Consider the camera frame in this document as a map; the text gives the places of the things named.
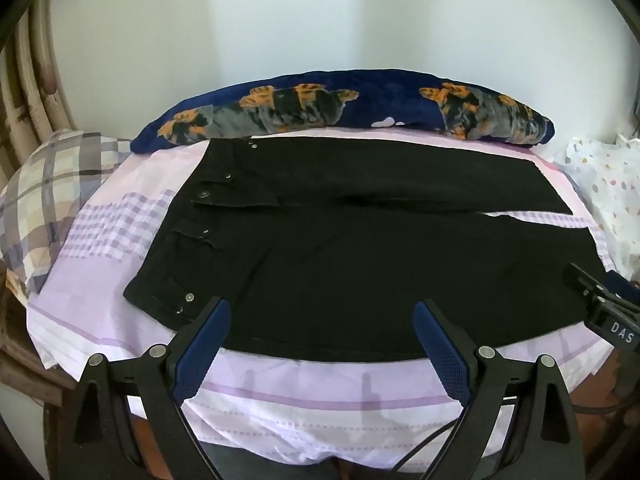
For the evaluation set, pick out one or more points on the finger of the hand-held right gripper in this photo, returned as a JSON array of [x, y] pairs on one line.
[[620, 285], [580, 280]]

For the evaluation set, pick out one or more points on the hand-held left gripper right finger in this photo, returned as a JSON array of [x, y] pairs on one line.
[[445, 355]]

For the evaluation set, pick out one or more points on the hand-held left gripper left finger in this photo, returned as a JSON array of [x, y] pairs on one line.
[[200, 352]]

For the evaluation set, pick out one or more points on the black pants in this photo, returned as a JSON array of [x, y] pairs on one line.
[[350, 260]]

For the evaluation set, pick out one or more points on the white dotted cloth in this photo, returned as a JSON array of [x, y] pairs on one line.
[[610, 185]]

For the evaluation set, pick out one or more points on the pink striped bedsheet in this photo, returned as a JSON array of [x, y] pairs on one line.
[[300, 410]]

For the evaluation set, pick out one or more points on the plaid pillow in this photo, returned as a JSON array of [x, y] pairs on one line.
[[50, 185]]

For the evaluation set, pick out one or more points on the blue printed pillow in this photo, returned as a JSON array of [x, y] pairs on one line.
[[390, 100]]

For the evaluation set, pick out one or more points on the rattan chair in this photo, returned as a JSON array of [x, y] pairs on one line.
[[30, 60]]

